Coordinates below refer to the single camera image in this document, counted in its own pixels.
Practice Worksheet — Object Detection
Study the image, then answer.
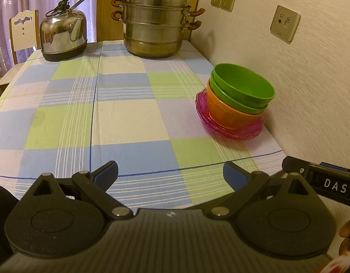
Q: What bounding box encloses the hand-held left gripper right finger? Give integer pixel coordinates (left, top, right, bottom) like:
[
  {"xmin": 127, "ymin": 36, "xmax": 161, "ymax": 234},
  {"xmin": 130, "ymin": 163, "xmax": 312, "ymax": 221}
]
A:
[{"xmin": 208, "ymin": 161, "xmax": 318, "ymax": 219}]

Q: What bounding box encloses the small green bowl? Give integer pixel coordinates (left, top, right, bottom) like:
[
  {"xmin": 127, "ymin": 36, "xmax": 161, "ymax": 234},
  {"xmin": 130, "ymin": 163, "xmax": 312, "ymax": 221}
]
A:
[{"xmin": 210, "ymin": 72, "xmax": 269, "ymax": 116}]

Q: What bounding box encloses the stainless steel steamer pot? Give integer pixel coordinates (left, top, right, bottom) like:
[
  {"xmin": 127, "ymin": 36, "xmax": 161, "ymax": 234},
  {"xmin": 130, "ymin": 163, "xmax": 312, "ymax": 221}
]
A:
[{"xmin": 111, "ymin": 0, "xmax": 206, "ymax": 59}]

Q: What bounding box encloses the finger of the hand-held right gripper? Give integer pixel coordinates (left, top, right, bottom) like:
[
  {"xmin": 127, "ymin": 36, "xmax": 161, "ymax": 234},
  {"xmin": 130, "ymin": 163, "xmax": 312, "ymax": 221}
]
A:
[{"xmin": 319, "ymin": 162, "xmax": 350, "ymax": 174}]

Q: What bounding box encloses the stainless steel kettle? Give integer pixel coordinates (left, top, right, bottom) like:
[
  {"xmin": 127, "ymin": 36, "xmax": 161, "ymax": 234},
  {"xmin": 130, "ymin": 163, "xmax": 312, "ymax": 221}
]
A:
[{"xmin": 39, "ymin": 0, "xmax": 90, "ymax": 62}]

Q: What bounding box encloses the large green bowl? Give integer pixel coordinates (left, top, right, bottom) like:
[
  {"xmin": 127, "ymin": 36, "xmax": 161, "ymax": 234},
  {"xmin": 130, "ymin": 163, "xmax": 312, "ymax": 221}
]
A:
[{"xmin": 213, "ymin": 63, "xmax": 275, "ymax": 110}]

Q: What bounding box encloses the large pink glass plate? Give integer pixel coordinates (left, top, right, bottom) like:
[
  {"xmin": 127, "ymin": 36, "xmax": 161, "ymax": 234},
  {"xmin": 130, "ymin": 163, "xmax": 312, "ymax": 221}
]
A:
[{"xmin": 195, "ymin": 89, "xmax": 265, "ymax": 142}]

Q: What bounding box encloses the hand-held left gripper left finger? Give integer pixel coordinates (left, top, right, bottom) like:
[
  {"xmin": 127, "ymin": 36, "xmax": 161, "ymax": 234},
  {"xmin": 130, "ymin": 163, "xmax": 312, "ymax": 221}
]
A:
[{"xmin": 31, "ymin": 161, "xmax": 134, "ymax": 220}]

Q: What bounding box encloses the red and white cloth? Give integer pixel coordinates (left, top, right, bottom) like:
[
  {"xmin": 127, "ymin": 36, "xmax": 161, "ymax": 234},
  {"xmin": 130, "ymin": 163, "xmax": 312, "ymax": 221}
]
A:
[{"xmin": 317, "ymin": 254, "xmax": 350, "ymax": 273}]

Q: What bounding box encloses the person's right hand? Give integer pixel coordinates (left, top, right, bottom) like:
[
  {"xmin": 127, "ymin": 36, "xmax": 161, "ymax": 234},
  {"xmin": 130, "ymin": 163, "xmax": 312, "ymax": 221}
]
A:
[{"xmin": 338, "ymin": 220, "xmax": 350, "ymax": 258}]

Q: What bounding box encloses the checked pastel tablecloth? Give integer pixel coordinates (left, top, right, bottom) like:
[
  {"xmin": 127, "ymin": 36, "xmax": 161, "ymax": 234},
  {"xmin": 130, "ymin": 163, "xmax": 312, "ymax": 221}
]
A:
[{"xmin": 0, "ymin": 39, "xmax": 286, "ymax": 209}]

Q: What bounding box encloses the beige wall data outlet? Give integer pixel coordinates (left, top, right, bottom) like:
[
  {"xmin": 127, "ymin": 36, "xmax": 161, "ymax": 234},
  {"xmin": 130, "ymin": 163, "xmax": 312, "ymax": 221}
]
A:
[{"xmin": 270, "ymin": 5, "xmax": 302, "ymax": 44}]

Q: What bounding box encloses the white wooden chair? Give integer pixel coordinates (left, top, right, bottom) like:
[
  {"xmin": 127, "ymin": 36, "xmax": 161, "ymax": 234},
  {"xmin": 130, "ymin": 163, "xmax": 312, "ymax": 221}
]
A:
[{"xmin": 0, "ymin": 9, "xmax": 40, "ymax": 87}]

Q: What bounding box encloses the orange bowl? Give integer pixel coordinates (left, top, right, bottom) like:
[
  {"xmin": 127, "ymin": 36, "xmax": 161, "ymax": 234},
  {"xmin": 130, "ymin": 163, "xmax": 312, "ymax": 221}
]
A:
[{"xmin": 206, "ymin": 79, "xmax": 265, "ymax": 130}]

